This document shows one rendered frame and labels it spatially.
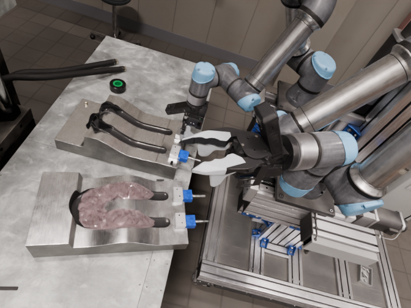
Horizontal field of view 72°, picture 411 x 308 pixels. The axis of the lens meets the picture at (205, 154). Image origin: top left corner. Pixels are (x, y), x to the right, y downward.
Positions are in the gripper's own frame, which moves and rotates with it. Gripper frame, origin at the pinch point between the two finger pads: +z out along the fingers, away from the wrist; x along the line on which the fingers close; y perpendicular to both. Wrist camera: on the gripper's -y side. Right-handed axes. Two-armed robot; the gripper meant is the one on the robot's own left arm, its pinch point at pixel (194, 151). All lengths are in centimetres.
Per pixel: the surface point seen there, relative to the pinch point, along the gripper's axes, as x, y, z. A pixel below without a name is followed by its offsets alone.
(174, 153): 46, 48, -13
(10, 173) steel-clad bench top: 52, 59, 48
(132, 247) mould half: 15, 60, 7
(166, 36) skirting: 285, 103, -63
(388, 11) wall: 186, 21, -247
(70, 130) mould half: 66, 51, 27
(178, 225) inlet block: 18, 56, -9
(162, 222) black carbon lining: 21, 58, -4
